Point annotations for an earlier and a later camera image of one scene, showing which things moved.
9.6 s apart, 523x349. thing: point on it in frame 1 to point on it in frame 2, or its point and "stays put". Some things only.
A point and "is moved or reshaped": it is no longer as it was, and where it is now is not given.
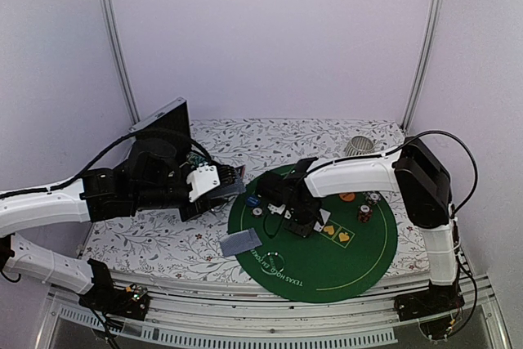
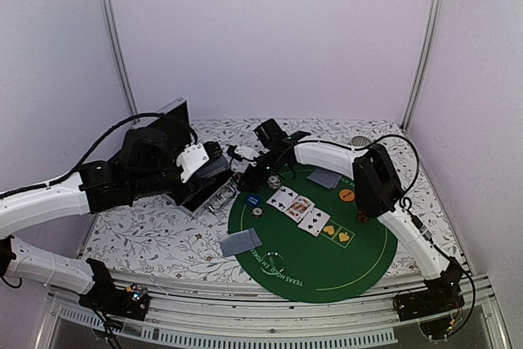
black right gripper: x=304 y=230 to x=245 y=179
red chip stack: x=365 y=213 stays put
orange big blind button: x=347 y=197 stays put
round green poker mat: x=340 y=261 stays put
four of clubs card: x=325 y=214 is moved or reshaped
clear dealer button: x=273 y=262 stays put
